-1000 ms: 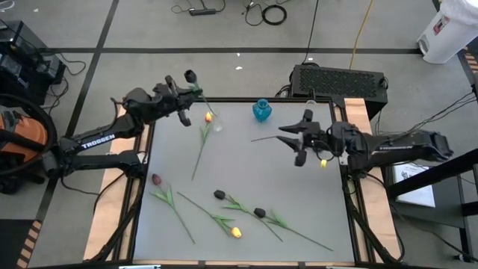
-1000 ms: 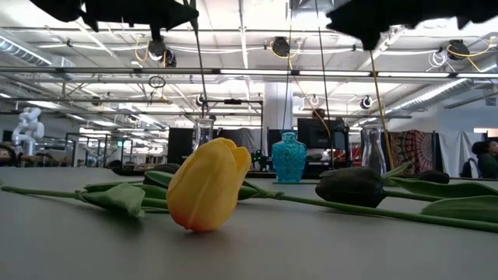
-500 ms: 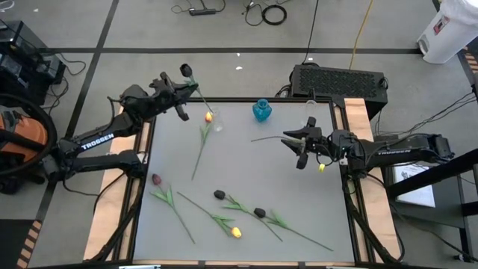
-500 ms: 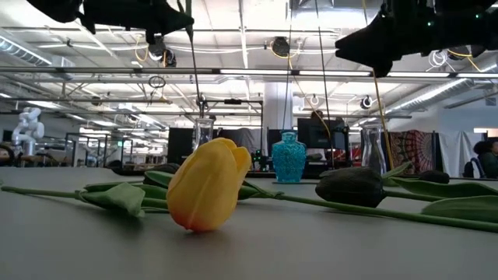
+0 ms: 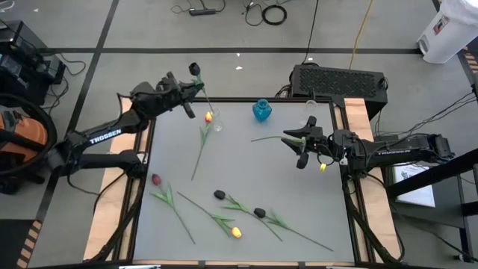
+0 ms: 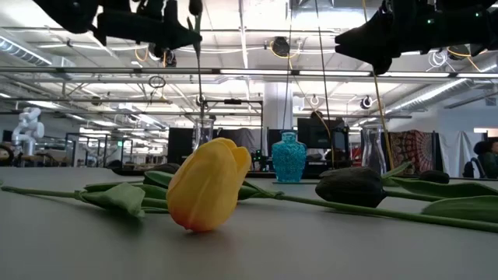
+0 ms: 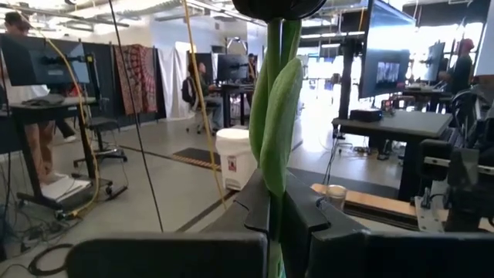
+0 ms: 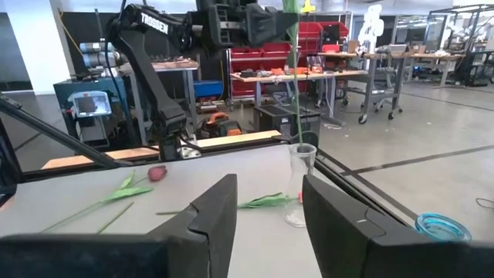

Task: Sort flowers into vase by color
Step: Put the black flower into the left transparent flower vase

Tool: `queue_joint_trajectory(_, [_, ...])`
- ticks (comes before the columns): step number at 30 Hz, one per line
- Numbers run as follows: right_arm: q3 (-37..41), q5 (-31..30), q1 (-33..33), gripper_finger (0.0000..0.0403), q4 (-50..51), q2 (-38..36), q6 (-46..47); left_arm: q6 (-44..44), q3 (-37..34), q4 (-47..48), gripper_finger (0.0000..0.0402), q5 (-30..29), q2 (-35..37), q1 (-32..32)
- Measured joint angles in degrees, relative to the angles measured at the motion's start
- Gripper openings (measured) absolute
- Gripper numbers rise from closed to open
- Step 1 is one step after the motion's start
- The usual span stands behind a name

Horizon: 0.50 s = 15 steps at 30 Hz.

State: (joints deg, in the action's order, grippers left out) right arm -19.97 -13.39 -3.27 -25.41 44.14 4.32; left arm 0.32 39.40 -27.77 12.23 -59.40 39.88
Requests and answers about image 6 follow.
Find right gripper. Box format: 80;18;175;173
334;0;443;75

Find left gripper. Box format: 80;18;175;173
33;0;203;51

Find clear glass vase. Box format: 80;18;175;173
360;124;388;176
192;117;216;151

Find blue textured glass vase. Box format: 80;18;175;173
271;130;308;184

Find black computer monitor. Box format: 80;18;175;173
297;117;349;151

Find red patterned tapestry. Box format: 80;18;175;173
388;130;435;176

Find black partition panel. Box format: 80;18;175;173
167;127;195;166

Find white hanging cloth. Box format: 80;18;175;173
438;131;487;179

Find black device green lights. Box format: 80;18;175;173
248;149;269;172

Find black office chair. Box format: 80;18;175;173
462;157;483;179

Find person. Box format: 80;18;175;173
472;139;498;179

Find black hanging cable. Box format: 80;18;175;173
314;0;335;169

